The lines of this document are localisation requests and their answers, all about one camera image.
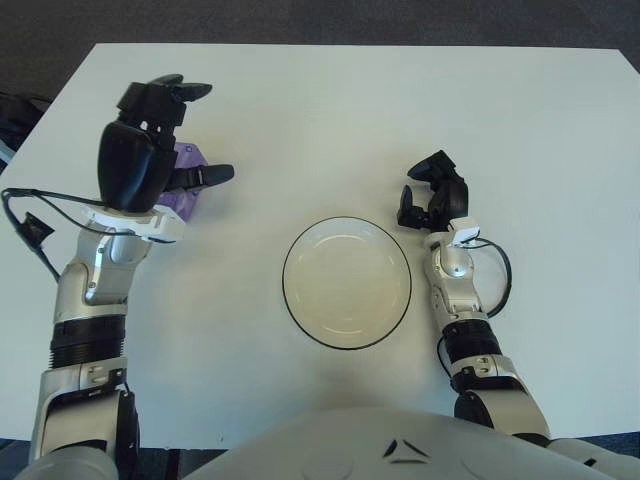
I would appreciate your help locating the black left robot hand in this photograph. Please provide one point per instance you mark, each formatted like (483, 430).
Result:
(125, 165)

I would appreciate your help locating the white plate with black rim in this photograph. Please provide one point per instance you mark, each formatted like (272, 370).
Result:
(345, 285)

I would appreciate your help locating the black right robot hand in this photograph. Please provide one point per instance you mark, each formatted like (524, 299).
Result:
(452, 200)

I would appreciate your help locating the black bag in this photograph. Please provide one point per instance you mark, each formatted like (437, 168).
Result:
(15, 115)

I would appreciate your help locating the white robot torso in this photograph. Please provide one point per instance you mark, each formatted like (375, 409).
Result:
(325, 445)

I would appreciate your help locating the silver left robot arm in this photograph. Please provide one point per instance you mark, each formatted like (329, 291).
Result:
(95, 280)

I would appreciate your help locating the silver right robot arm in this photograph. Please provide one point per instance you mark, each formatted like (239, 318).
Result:
(457, 265)

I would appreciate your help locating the purple tissue paper pack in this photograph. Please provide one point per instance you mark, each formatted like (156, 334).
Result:
(185, 205)

